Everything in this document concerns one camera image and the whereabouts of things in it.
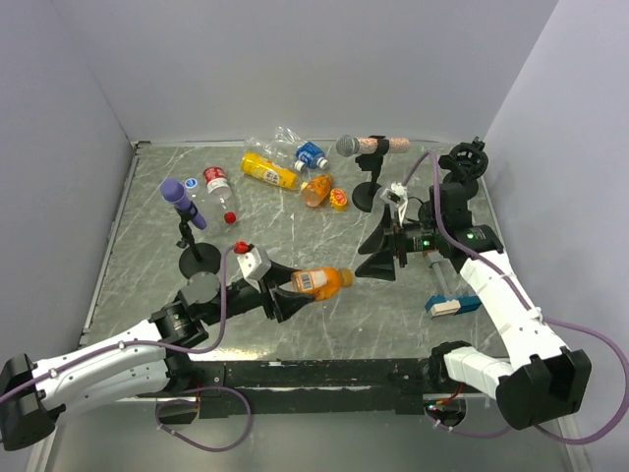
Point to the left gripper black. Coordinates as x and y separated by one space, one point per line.
286 303

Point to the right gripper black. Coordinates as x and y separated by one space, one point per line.
380 264

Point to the orange bottle red cap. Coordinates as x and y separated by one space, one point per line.
323 282

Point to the small red bottle cap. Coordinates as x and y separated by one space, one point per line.
230 217

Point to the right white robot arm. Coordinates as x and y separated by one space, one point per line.
542 378

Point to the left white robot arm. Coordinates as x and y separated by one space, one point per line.
153 356

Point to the orange juice bottle lying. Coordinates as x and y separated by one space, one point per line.
315 191

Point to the red label clear bottle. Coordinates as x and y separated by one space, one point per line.
219 189

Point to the blue label clear bottle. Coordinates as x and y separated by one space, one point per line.
305 154

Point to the yellow lemon drink bottle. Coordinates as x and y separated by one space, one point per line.
268 172

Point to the black microphone stand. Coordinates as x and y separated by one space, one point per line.
363 194

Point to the yellow orange toy block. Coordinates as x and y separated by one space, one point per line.
338 199

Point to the blue beige toy brick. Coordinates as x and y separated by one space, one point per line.
439 305

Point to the silver head microphone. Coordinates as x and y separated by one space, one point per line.
348 145

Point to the black clamp stand rear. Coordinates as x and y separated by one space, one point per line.
466 163

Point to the purple microphone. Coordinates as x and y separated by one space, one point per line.
175 193

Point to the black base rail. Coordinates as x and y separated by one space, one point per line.
402 386

